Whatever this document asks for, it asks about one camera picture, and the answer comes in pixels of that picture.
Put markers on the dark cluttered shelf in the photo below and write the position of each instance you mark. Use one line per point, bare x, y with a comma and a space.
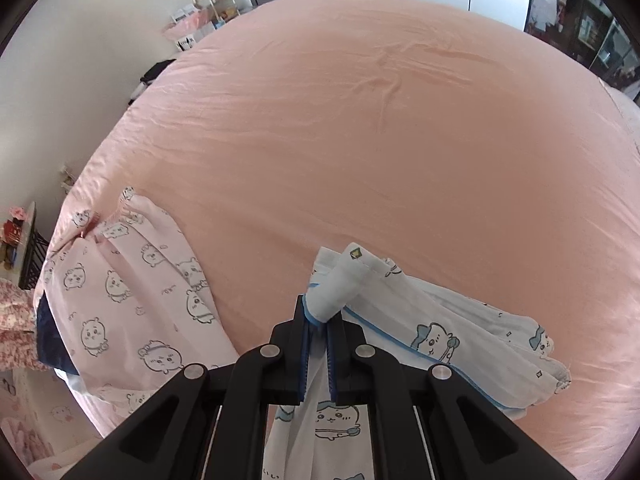
585, 25

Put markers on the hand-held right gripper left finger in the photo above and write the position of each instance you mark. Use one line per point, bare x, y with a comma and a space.
302, 360

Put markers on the pink cartoon print garment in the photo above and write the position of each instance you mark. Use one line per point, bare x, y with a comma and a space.
125, 300

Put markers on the white cartoon print garment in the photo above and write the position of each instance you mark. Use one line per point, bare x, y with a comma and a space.
450, 340

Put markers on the navy blue cloth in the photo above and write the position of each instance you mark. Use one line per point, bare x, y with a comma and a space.
50, 340

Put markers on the pink plastic bag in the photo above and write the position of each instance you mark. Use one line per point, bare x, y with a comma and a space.
192, 22

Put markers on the black slatted side table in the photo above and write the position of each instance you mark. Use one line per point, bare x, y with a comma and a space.
30, 255

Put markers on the pink bed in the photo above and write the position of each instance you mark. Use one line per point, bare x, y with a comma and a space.
380, 160

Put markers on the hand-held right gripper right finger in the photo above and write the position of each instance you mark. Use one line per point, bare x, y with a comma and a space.
332, 360

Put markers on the pink floral cloth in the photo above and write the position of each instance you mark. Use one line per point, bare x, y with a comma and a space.
15, 325

